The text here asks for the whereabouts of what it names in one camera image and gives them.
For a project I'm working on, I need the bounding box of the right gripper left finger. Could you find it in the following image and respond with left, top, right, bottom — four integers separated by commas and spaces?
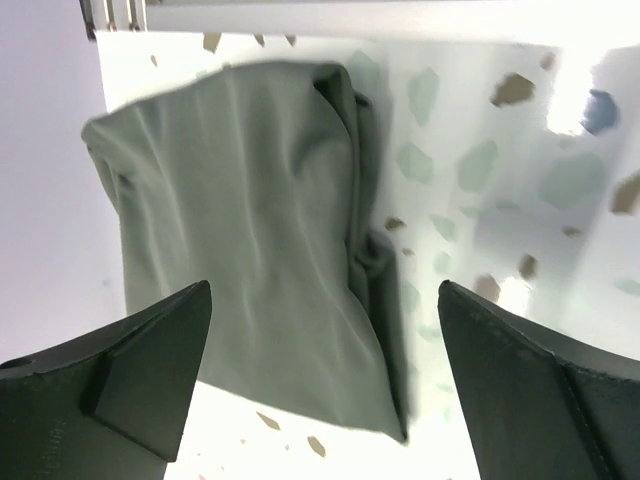
1, 281, 212, 480

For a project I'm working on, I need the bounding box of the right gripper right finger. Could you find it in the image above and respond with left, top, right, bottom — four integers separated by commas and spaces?
438, 281, 639, 480

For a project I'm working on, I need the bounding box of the dark grey t shirt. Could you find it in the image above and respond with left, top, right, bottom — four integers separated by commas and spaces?
81, 62, 410, 442

